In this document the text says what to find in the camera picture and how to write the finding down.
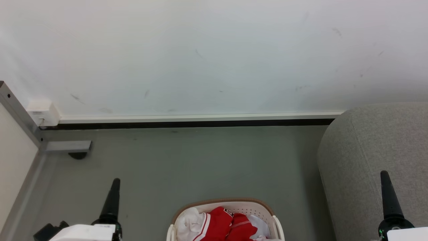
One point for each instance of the red and white striped garment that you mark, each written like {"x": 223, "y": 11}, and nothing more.
{"x": 215, "y": 224}

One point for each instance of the black caster foot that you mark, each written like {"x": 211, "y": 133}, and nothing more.
{"x": 78, "y": 155}

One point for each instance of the grey fabric sofa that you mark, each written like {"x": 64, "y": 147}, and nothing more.
{"x": 367, "y": 150}

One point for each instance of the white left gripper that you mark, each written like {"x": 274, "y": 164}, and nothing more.
{"x": 83, "y": 233}

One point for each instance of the plain red garment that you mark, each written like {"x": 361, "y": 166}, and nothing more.
{"x": 242, "y": 231}

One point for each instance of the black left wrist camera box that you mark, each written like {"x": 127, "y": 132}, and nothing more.
{"x": 50, "y": 231}

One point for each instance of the white and black baseboard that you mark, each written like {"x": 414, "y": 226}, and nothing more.
{"x": 200, "y": 118}

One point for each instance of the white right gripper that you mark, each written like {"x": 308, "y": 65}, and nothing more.
{"x": 406, "y": 233}

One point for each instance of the cream plastic laundry basket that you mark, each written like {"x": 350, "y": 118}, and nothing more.
{"x": 234, "y": 203}

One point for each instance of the white wall socket box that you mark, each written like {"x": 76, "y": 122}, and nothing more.
{"x": 43, "y": 113}

